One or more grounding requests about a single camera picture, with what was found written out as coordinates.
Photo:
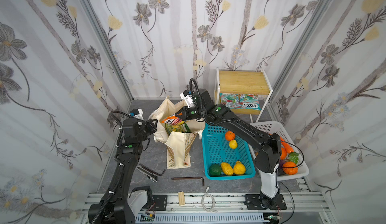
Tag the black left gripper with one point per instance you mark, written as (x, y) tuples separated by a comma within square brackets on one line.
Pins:
[(152, 125)]

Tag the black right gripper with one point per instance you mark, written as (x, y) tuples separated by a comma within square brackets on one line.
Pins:
[(187, 113)]

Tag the orange candy bag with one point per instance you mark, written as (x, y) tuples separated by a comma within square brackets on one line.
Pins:
[(173, 120)]

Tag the floral canvas tote bag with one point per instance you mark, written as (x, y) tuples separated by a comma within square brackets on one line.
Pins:
[(178, 144)]

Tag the orange tangerine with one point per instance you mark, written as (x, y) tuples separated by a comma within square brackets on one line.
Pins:
[(229, 136)]

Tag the orange bell pepper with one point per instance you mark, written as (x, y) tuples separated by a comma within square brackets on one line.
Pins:
[(283, 154)]

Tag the green lemon candy bag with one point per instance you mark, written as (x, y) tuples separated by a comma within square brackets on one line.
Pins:
[(183, 128)]

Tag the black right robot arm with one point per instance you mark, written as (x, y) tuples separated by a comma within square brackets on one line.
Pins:
[(218, 119)]

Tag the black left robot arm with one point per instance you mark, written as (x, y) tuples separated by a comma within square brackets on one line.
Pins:
[(113, 208)]

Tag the cherry mint candy bag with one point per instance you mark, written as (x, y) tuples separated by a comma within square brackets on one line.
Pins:
[(232, 101)]

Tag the Fox's mint blossom candy bag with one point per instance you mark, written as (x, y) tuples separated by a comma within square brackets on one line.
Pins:
[(250, 101)]

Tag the teal plastic basket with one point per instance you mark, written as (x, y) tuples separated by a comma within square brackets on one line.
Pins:
[(216, 150)]

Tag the black metal clamp tool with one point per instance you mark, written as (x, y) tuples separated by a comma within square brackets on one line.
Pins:
[(149, 173)]

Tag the small yellow lemon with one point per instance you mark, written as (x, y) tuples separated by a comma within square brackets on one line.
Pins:
[(233, 144)]

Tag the green avocado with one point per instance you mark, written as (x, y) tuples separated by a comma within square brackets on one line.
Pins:
[(215, 170)]

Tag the large black allen key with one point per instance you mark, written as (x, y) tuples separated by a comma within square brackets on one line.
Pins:
[(190, 178)]

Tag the large yellow citrus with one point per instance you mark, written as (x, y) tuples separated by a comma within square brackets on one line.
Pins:
[(239, 168)]

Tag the white wooden shelf rack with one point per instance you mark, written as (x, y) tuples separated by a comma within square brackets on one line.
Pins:
[(244, 82)]

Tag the small wooden block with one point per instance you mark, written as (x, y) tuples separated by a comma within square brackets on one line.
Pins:
[(181, 196)]

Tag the orange carrot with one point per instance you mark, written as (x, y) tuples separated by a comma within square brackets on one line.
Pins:
[(286, 146)]

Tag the orange pumpkin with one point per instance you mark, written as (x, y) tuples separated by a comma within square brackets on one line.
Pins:
[(290, 168)]

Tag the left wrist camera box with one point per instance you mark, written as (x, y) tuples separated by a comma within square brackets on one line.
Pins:
[(137, 113)]

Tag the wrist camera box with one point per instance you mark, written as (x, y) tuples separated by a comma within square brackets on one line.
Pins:
[(187, 98), (137, 113)]

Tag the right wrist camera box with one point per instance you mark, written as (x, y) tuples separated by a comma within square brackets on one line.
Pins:
[(187, 98)]

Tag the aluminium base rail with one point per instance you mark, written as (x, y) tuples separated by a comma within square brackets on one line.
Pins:
[(297, 208)]

